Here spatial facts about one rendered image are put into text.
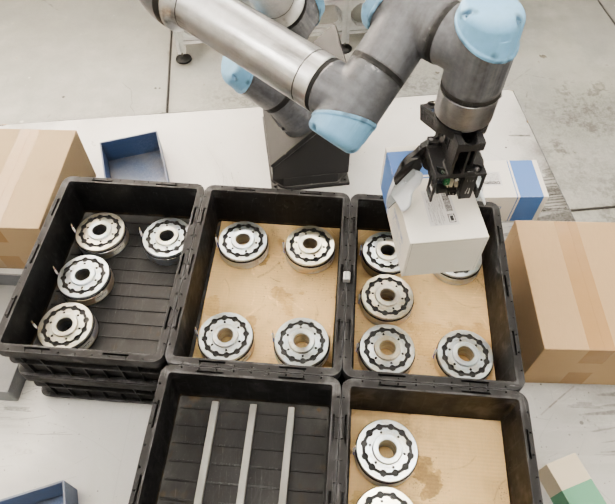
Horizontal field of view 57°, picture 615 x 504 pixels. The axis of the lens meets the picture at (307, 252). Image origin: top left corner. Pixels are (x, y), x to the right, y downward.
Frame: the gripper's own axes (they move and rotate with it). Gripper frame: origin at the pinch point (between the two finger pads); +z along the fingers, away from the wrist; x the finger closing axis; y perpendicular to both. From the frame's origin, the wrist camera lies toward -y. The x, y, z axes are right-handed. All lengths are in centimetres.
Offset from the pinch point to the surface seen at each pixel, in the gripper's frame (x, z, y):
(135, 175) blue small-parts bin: -61, 41, -49
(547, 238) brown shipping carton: 30.9, 24.7, -7.1
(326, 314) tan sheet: -16.8, 27.6, 4.4
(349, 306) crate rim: -13.5, 17.6, 8.5
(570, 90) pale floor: 125, 112, -150
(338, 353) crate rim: -16.7, 17.5, 17.3
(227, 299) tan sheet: -36.0, 27.7, -1.0
